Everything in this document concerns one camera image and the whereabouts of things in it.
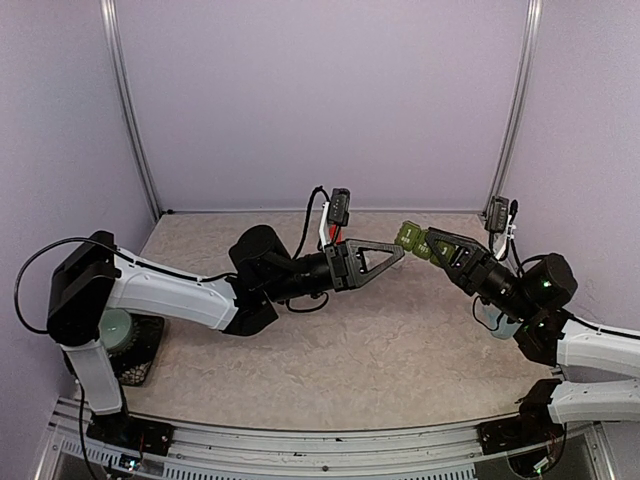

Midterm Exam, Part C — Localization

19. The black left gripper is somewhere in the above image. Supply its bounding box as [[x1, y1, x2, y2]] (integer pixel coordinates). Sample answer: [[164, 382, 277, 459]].
[[264, 239, 407, 303]]

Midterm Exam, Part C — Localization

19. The front aluminium rail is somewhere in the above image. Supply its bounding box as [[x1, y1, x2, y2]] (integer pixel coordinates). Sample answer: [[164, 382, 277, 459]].
[[60, 412, 601, 480]]

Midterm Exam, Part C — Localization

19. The aluminium frame post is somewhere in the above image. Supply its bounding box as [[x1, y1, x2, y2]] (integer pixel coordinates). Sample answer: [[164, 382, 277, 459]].
[[482, 0, 544, 215], [100, 0, 163, 222]]

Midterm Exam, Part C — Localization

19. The right aluminium frame post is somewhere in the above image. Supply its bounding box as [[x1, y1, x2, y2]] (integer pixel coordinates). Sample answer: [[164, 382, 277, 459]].
[[482, 0, 544, 215]]

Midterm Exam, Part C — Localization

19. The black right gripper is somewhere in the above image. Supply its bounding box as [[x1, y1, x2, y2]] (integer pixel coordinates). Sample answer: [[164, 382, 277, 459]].
[[425, 229, 538, 324]]

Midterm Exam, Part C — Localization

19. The left aluminium frame post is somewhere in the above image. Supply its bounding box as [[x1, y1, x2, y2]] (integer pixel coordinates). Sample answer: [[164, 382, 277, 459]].
[[100, 0, 163, 222]]

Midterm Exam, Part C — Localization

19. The black square tray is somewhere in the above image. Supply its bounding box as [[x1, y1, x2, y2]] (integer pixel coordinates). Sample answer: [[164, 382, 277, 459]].
[[107, 314, 165, 387]]

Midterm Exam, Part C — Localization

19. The green ceramic bowl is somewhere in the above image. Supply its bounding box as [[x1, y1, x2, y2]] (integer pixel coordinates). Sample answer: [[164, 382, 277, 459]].
[[99, 309, 133, 350]]

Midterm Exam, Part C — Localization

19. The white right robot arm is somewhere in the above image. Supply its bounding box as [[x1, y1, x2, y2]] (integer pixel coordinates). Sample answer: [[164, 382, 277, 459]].
[[425, 228, 639, 444]]

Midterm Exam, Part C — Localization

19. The light blue mug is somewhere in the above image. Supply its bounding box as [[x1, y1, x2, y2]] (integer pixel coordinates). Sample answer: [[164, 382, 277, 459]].
[[484, 305, 519, 340]]

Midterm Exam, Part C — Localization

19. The green pill organizer box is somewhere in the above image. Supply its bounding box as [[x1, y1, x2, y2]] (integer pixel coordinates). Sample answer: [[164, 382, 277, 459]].
[[394, 220, 433, 261]]

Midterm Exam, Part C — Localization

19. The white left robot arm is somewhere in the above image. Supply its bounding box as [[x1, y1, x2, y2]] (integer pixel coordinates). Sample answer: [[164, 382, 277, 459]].
[[46, 224, 404, 445]]

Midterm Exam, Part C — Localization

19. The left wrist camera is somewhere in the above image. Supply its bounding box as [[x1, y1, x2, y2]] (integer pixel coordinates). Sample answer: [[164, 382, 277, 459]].
[[319, 188, 351, 249]]

